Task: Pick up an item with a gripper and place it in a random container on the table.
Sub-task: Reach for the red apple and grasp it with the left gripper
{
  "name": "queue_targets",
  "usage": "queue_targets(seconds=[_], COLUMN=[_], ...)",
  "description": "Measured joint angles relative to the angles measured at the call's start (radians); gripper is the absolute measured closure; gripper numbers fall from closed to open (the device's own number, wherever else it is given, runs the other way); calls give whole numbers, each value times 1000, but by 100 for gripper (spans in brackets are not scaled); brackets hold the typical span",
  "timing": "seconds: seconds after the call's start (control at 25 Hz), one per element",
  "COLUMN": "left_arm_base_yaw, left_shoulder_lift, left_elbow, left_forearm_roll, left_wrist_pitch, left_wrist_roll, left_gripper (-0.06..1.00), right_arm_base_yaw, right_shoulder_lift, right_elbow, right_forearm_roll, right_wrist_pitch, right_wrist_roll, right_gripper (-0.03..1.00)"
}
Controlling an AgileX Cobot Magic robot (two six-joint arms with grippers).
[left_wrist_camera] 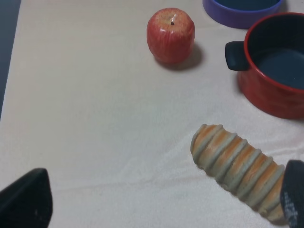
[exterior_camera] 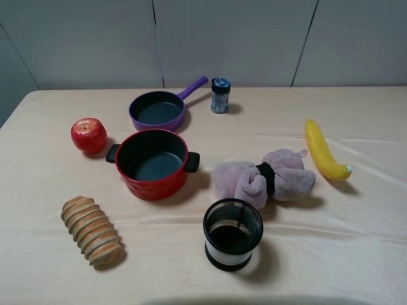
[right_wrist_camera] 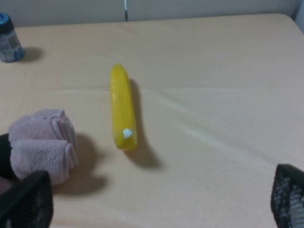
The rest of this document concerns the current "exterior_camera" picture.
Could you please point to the red apple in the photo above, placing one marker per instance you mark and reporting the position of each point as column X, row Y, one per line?
column 89, row 135

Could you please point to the red cooking pot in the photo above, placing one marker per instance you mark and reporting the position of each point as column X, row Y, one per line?
column 154, row 163

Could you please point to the purple saucepan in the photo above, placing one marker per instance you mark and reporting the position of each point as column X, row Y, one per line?
column 162, row 109

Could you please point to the small blue-lidded jar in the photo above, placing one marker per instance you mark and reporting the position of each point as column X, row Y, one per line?
column 220, row 95

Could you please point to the black mesh pen cup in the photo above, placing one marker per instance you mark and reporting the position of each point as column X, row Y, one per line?
column 233, row 228

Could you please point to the pink towel with black band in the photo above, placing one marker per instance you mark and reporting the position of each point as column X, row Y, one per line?
column 281, row 175

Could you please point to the yellow banana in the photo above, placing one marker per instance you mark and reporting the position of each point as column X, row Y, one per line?
column 321, row 155

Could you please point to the striped bread loaf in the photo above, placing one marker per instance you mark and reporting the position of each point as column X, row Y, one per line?
column 92, row 231

